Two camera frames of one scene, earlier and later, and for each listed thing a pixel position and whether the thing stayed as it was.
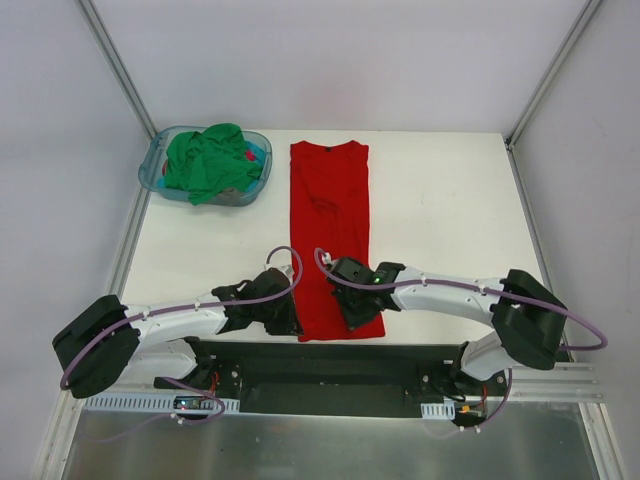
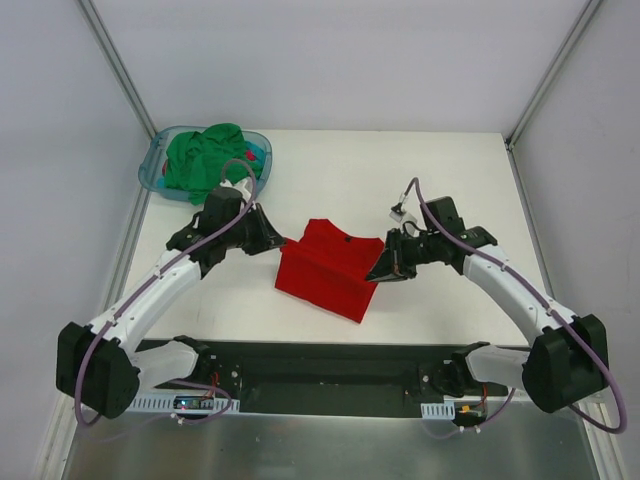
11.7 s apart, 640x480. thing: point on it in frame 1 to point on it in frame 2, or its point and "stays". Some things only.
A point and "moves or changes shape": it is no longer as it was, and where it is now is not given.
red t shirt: [330, 211] moves or changes shape
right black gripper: [353, 308] to [397, 253]
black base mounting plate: [331, 378] stays
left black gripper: [282, 315] to [258, 229]
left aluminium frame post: [106, 47] stays
